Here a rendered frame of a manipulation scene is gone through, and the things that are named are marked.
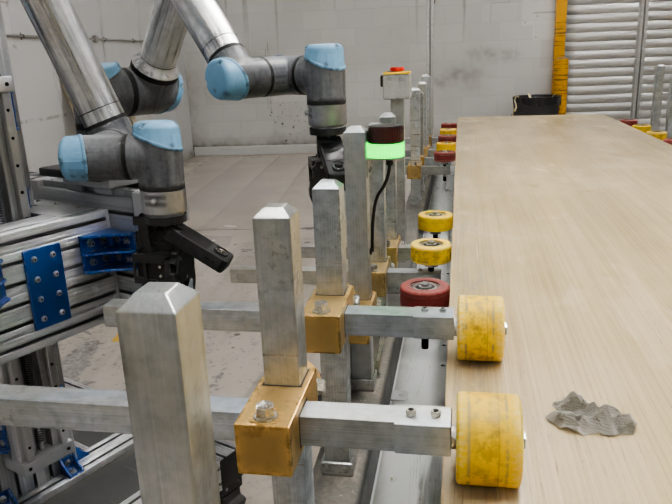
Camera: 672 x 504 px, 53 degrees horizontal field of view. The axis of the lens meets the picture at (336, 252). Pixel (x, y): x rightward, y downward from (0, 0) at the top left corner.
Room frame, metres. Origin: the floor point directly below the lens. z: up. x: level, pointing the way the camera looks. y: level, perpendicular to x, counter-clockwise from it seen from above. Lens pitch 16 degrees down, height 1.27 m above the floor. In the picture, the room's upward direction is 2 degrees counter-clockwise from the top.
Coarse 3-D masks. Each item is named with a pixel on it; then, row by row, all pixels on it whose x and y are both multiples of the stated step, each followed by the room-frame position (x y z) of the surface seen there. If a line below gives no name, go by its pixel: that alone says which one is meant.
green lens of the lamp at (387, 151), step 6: (372, 144) 1.06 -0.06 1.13; (378, 144) 1.06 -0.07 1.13; (390, 144) 1.05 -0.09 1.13; (396, 144) 1.05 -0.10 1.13; (402, 144) 1.06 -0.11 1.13; (372, 150) 1.06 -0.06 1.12; (378, 150) 1.05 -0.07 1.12; (384, 150) 1.05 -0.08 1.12; (390, 150) 1.05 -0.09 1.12; (396, 150) 1.05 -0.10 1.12; (402, 150) 1.06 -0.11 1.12; (372, 156) 1.06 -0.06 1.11; (378, 156) 1.05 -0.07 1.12; (384, 156) 1.05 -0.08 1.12; (390, 156) 1.05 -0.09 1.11; (396, 156) 1.05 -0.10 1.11; (402, 156) 1.06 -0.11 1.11
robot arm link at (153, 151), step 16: (144, 128) 1.07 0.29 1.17; (160, 128) 1.08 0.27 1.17; (176, 128) 1.10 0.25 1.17; (128, 144) 1.08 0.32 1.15; (144, 144) 1.07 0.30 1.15; (160, 144) 1.07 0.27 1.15; (176, 144) 1.09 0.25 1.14; (128, 160) 1.07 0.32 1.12; (144, 160) 1.07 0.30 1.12; (160, 160) 1.07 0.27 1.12; (176, 160) 1.09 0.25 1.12; (144, 176) 1.08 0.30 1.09; (160, 176) 1.07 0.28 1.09; (176, 176) 1.09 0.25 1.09
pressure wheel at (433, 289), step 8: (408, 280) 1.06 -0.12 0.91; (416, 280) 1.05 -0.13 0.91; (424, 280) 1.05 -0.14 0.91; (432, 280) 1.05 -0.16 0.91; (440, 280) 1.05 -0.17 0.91; (400, 288) 1.03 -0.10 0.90; (408, 288) 1.02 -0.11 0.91; (416, 288) 1.02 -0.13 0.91; (424, 288) 1.02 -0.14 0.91; (432, 288) 1.02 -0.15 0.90; (440, 288) 1.01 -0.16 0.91; (448, 288) 1.01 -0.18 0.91; (400, 296) 1.03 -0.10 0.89; (408, 296) 1.00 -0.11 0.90; (416, 296) 0.99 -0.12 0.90; (424, 296) 0.99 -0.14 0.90; (432, 296) 0.99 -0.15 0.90; (440, 296) 0.99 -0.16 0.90; (448, 296) 1.01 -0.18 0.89; (408, 304) 1.00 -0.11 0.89; (416, 304) 0.99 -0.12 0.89; (424, 304) 0.99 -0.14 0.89; (432, 304) 0.99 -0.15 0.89; (440, 304) 0.99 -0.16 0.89; (448, 304) 1.01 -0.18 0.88; (424, 344) 1.02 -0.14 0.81
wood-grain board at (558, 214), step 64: (512, 128) 3.21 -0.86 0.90; (576, 128) 3.11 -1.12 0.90; (512, 192) 1.75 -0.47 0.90; (576, 192) 1.72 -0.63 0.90; (640, 192) 1.69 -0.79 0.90; (512, 256) 1.19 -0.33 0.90; (576, 256) 1.17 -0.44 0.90; (640, 256) 1.16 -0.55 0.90; (512, 320) 0.88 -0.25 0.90; (576, 320) 0.87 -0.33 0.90; (640, 320) 0.87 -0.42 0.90; (448, 384) 0.70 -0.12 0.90; (512, 384) 0.70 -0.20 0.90; (576, 384) 0.69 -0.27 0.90; (640, 384) 0.68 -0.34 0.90; (576, 448) 0.56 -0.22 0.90; (640, 448) 0.56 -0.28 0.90
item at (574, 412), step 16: (560, 400) 0.65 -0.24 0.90; (576, 400) 0.63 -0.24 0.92; (560, 416) 0.60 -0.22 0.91; (576, 416) 0.60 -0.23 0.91; (592, 416) 0.60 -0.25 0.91; (608, 416) 0.59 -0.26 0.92; (624, 416) 0.59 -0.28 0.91; (592, 432) 0.59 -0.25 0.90; (608, 432) 0.58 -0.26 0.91; (624, 432) 0.58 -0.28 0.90
